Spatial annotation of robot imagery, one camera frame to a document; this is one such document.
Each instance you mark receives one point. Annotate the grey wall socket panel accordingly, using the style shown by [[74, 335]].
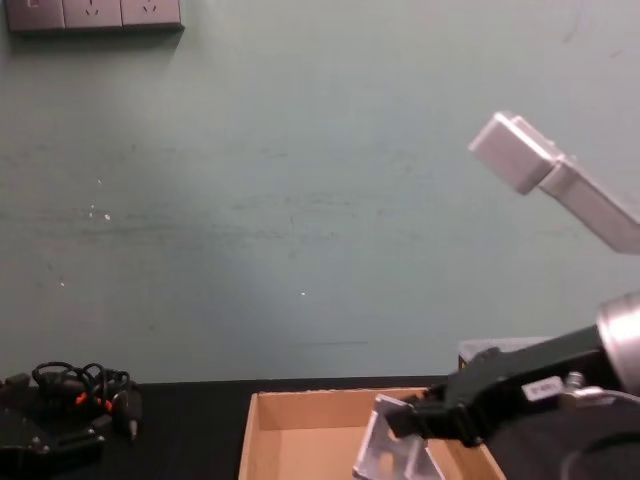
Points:
[[95, 12]]

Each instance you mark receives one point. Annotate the shallow brown cardboard tray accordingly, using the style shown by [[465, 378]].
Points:
[[310, 410]]

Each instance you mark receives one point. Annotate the clear plastic case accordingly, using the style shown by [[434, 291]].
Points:
[[384, 450]]

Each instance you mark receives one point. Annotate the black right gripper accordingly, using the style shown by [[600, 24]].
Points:
[[505, 367]]

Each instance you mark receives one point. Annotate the black table cloth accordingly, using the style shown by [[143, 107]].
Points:
[[190, 430]]

